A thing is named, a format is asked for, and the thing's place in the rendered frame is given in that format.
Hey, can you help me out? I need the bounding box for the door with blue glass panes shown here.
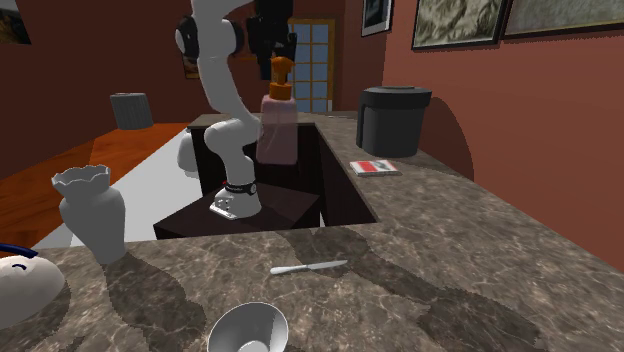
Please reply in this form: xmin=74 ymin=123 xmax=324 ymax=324
xmin=286 ymin=17 xmax=337 ymax=114

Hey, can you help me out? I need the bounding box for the pink soap bottle orange pump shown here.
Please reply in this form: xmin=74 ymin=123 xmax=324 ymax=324
xmin=255 ymin=55 xmax=300 ymax=166

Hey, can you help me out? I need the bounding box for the white rounded object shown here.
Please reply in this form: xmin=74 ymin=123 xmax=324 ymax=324
xmin=175 ymin=130 xmax=202 ymax=180

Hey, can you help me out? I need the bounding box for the black lidded pot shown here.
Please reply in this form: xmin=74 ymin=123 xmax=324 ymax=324
xmin=355 ymin=85 xmax=434 ymax=159

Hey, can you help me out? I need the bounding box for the grey ribbed bin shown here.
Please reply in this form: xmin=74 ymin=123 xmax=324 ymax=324
xmin=109 ymin=91 xmax=155 ymax=131

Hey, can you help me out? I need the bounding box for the red and white book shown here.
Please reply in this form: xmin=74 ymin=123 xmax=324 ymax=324
xmin=348 ymin=158 xmax=404 ymax=178

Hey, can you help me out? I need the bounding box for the dark robot stand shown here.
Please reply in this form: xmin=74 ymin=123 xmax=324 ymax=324
xmin=152 ymin=181 xmax=321 ymax=241

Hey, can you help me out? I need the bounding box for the white knife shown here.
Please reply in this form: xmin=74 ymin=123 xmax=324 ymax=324
xmin=268 ymin=259 xmax=350 ymax=276

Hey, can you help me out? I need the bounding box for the white scalloped vase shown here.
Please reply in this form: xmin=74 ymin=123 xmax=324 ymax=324
xmin=50 ymin=164 xmax=128 ymax=266

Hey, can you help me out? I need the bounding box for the white bowl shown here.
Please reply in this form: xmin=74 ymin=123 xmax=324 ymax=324
xmin=206 ymin=301 xmax=290 ymax=352

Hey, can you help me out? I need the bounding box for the white round pot blue rim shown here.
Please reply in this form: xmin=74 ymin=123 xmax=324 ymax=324
xmin=0 ymin=241 xmax=67 ymax=331

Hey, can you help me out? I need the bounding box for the small yellow wall picture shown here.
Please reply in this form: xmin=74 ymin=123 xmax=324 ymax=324
xmin=182 ymin=52 xmax=202 ymax=81

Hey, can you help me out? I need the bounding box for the small dark framed wall picture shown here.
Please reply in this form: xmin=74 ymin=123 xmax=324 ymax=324
xmin=360 ymin=0 xmax=395 ymax=38

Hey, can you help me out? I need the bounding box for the large framed grey wall picture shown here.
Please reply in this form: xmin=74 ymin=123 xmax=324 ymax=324
xmin=411 ymin=0 xmax=509 ymax=51

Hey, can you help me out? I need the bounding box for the wide framed grey wall picture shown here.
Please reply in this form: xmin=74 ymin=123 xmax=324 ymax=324
xmin=501 ymin=0 xmax=624 ymax=41

